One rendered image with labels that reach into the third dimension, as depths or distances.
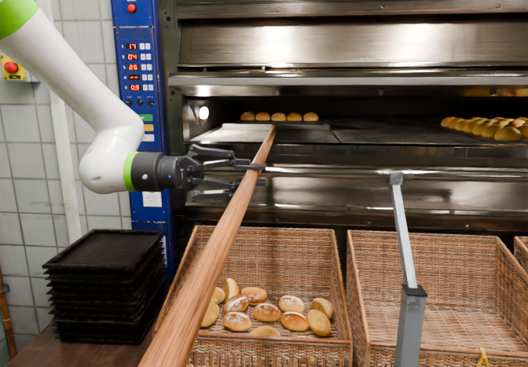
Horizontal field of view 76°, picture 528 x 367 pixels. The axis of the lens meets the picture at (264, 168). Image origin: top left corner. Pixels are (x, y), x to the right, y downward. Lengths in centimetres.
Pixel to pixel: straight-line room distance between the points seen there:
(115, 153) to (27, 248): 109
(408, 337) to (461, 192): 72
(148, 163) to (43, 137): 90
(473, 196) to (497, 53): 51
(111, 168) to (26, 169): 93
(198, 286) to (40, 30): 61
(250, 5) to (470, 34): 76
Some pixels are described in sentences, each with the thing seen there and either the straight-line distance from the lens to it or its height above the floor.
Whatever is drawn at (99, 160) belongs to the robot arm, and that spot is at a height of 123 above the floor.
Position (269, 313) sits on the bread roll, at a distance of 128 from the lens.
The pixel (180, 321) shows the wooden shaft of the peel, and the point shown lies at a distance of 30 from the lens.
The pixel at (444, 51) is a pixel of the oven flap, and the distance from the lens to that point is 137.
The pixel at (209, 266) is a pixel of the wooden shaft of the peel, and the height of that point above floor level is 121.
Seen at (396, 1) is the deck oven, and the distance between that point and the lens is 136.
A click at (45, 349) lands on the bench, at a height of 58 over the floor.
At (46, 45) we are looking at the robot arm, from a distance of 81.
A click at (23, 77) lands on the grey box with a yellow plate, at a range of 157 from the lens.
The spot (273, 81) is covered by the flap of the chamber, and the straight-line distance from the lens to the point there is 114.
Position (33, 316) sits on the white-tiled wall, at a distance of 203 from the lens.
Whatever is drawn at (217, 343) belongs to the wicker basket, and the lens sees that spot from 106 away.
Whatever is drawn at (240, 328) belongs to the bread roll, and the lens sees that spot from 125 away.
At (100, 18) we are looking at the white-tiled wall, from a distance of 149.
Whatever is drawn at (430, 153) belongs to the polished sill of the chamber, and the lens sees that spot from 139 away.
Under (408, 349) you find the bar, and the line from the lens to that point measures 93.
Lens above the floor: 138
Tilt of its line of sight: 13 degrees down
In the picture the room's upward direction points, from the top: straight up
